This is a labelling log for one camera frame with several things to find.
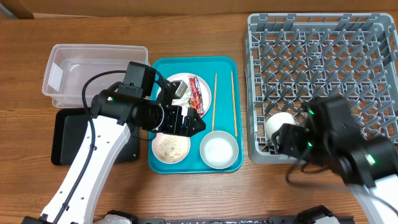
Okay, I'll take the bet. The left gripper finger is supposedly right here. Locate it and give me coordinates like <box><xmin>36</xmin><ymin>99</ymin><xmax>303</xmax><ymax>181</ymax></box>
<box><xmin>185</xmin><ymin>108</ymin><xmax>206</xmax><ymax>137</ymax></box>
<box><xmin>171</xmin><ymin>80</ymin><xmax>188</xmax><ymax>97</ymax></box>

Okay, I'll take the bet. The white plastic cup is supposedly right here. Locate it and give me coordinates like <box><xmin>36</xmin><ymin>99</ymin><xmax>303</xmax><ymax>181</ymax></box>
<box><xmin>265</xmin><ymin>112</ymin><xmax>296</xmax><ymax>139</ymax></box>

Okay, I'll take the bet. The red snack wrapper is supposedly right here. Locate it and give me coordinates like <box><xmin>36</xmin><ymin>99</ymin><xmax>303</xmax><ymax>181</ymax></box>
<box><xmin>189</xmin><ymin>77</ymin><xmax>205</xmax><ymax>116</ymax></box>

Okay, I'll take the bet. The pink bowl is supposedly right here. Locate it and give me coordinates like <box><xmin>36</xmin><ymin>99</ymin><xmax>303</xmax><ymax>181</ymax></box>
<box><xmin>152</xmin><ymin>133</ymin><xmax>191</xmax><ymax>164</ymax></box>

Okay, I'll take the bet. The white napkin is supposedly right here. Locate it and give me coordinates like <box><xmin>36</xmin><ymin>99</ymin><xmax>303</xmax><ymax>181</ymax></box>
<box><xmin>172</xmin><ymin>89</ymin><xmax>192</xmax><ymax>108</ymax></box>

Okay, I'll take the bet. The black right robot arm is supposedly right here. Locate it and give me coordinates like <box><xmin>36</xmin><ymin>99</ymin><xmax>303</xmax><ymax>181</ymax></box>
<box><xmin>265</xmin><ymin>96</ymin><xmax>397</xmax><ymax>223</ymax></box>

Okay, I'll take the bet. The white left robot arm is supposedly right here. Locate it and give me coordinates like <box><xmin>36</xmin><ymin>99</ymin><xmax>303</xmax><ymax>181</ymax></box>
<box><xmin>23</xmin><ymin>78</ymin><xmax>206</xmax><ymax>223</ymax></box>

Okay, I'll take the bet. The white round plate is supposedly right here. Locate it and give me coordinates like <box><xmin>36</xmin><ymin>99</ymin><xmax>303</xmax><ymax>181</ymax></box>
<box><xmin>167</xmin><ymin>73</ymin><xmax>212</xmax><ymax>117</ymax></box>

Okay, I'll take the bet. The teal serving tray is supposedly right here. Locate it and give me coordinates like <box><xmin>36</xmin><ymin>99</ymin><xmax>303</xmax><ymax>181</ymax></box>
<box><xmin>148</xmin><ymin>56</ymin><xmax>244</xmax><ymax>174</ymax></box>

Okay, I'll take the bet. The grey-rimmed white bowl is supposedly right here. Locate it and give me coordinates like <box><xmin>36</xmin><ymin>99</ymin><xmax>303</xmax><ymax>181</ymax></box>
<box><xmin>200</xmin><ymin>131</ymin><xmax>239</xmax><ymax>170</ymax></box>

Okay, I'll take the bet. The left wooden chopstick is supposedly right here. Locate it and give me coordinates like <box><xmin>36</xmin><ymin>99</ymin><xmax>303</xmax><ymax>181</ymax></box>
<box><xmin>211</xmin><ymin>73</ymin><xmax>218</xmax><ymax>132</ymax></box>

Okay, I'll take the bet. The wooden chopstick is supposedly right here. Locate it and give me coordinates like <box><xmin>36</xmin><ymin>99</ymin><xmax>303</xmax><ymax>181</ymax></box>
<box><xmin>231</xmin><ymin>71</ymin><xmax>238</xmax><ymax>138</ymax></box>
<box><xmin>211</xmin><ymin>73</ymin><xmax>218</xmax><ymax>132</ymax></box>

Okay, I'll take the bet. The right wooden chopstick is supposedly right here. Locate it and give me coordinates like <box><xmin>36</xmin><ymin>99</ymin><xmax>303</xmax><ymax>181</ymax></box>
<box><xmin>231</xmin><ymin>71</ymin><xmax>238</xmax><ymax>138</ymax></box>

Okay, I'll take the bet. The grey dish rack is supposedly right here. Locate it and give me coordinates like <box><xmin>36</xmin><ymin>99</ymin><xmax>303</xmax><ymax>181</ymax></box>
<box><xmin>243</xmin><ymin>13</ymin><xmax>397</xmax><ymax>164</ymax></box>

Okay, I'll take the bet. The black tray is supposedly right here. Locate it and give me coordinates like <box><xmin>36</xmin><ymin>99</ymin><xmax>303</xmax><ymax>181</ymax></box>
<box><xmin>51</xmin><ymin>108</ymin><xmax>140</xmax><ymax>166</ymax></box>

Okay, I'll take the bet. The clear plastic bin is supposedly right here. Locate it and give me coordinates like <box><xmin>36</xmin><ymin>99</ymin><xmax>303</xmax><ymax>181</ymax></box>
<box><xmin>42</xmin><ymin>44</ymin><xmax>149</xmax><ymax>108</ymax></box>

